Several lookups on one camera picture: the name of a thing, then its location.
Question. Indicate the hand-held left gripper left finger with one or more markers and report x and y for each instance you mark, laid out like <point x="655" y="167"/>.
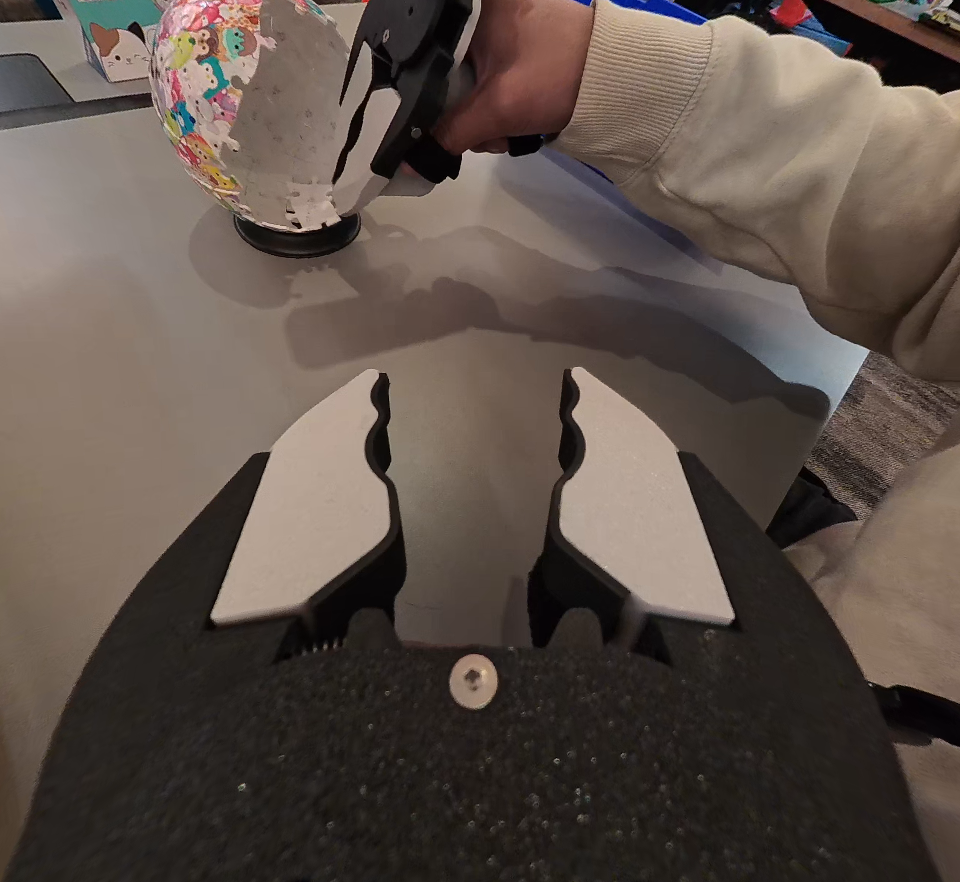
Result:
<point x="315" y="515"/>

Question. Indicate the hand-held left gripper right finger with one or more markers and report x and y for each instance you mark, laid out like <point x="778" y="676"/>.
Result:
<point x="637" y="515"/>

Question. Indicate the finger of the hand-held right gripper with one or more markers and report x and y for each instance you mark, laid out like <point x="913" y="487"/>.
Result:
<point x="371" y="140"/>
<point x="361" y="72"/>

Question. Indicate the round black ball stand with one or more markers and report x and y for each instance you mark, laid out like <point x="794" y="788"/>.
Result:
<point x="300" y="245"/>

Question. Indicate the colourful puzzle ball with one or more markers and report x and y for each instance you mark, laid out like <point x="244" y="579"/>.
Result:
<point x="202" y="87"/>

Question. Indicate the person's right forearm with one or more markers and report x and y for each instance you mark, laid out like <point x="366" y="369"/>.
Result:
<point x="750" y="147"/>

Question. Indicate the person's right hand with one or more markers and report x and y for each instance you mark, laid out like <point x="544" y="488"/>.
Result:
<point x="525" y="57"/>

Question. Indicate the black bag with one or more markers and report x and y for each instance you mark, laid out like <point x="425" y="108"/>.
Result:
<point x="810" y="511"/>

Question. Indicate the wooden table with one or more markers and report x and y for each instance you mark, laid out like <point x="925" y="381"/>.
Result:
<point x="840" y="1"/>

